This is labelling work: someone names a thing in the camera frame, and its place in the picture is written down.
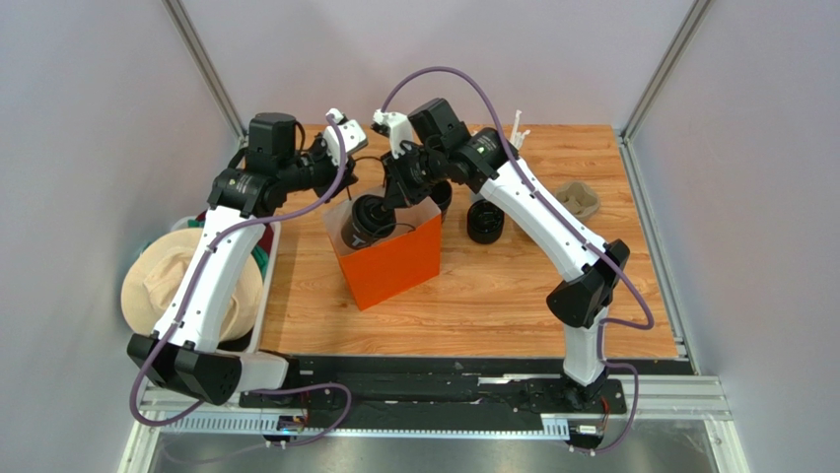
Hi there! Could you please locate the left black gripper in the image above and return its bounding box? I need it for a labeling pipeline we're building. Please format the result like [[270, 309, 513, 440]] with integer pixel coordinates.
[[277, 133, 358, 205]]

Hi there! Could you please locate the single brown plastic cup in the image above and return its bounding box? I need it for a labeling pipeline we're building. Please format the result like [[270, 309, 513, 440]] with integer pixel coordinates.
[[340, 213, 396, 250]]

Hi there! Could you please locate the orange paper bag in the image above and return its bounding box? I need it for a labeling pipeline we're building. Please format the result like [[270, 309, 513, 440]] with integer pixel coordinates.
[[321, 160, 443, 310]]

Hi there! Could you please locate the single black cup lid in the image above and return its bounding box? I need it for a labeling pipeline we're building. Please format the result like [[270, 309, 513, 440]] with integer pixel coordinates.
[[351, 197, 396, 234]]

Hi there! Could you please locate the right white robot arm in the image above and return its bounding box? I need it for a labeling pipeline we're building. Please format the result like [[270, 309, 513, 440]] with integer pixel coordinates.
[[372, 99, 630, 391]]

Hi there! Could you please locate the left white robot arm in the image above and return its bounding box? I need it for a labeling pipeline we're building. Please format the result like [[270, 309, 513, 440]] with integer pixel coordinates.
[[127, 108, 368, 405]]

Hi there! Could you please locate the dark red cloth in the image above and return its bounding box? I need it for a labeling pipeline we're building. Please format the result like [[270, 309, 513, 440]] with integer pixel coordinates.
[[186, 212, 274, 259]]

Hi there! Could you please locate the black lid stack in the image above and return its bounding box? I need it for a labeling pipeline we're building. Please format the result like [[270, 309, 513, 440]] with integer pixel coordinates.
[[466, 199, 505, 244]]

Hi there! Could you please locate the green cloth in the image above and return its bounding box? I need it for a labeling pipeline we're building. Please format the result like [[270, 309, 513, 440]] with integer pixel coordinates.
[[182, 218, 270, 279]]

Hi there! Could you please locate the bottom pulp cup carrier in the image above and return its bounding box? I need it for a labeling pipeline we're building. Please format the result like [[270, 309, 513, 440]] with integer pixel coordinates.
[[554, 180, 601, 223]]

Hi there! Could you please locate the white plastic tray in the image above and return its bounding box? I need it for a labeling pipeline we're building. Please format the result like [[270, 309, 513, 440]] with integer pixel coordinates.
[[129, 215, 282, 367]]

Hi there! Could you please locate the beige hat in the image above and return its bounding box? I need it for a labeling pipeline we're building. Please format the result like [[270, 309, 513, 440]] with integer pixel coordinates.
[[120, 227, 265, 344]]

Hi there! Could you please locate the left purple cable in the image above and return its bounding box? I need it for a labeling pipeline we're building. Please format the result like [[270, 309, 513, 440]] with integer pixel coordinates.
[[128, 115, 349, 429]]

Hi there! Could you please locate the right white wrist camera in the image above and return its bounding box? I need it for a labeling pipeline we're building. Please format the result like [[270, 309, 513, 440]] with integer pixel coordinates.
[[371, 109, 414, 160]]

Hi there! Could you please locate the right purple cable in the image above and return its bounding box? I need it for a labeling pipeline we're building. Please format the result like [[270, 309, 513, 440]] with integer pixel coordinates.
[[380, 66, 656, 455]]

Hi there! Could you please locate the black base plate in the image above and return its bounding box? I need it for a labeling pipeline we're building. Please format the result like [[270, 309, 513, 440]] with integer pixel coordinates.
[[239, 355, 628, 433]]

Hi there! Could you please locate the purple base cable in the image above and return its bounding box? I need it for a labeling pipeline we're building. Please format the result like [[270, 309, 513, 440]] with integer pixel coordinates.
[[252, 381, 354, 448]]

